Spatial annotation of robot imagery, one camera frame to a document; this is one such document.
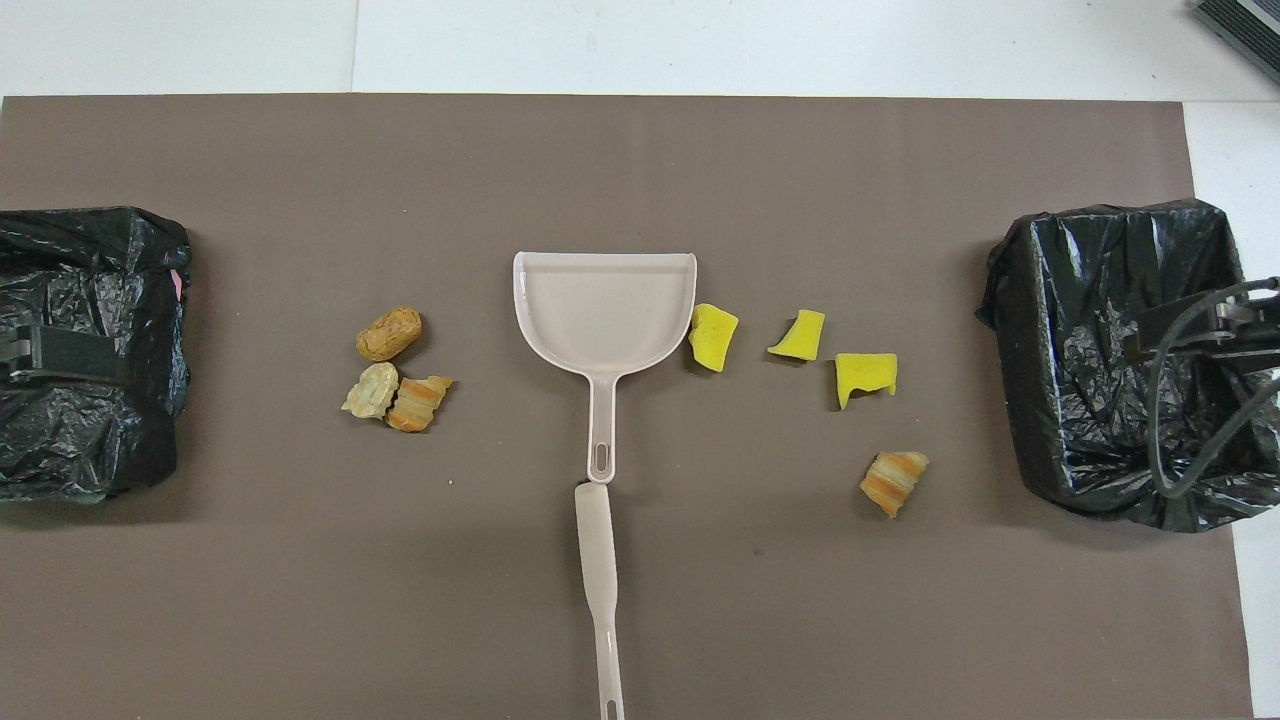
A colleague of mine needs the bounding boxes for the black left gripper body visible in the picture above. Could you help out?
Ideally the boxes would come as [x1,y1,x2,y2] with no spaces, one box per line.
[0,335,39,383]

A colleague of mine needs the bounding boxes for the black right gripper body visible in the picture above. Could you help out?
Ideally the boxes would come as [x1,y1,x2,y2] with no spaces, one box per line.
[1210,278,1280,373]

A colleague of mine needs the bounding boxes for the pale cream bread piece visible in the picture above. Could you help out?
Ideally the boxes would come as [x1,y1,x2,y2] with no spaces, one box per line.
[341,362,400,420]

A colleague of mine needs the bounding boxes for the yellow sponge piece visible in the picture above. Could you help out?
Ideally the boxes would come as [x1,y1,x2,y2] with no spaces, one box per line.
[688,303,740,374]
[767,309,827,362]
[835,353,898,411]

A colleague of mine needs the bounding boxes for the brown oval bread roll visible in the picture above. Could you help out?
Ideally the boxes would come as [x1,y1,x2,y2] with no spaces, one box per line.
[356,306,423,363]

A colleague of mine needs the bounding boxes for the striped croissant piece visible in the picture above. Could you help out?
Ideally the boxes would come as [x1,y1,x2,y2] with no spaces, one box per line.
[386,375,455,433]
[859,451,930,518]

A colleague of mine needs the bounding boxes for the beige plastic dustpan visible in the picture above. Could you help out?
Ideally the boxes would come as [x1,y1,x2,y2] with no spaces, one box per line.
[513,250,698,486]

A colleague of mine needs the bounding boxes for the beige hand brush black bristles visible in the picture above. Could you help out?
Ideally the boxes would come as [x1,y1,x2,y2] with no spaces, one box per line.
[573,482,627,720]

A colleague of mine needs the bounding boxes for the bin with black bag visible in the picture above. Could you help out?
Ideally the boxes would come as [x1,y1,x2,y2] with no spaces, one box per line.
[0,206,192,504]
[976,198,1280,533]

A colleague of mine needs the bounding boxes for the dark grey ribbed device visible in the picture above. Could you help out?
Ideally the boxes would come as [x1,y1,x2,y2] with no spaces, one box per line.
[1193,0,1280,86]

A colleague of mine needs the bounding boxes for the brown table mat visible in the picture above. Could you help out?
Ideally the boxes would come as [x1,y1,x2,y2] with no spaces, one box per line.
[0,93,1256,720]

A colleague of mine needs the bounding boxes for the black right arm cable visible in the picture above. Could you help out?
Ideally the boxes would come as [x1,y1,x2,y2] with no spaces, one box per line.
[1145,278,1280,499]

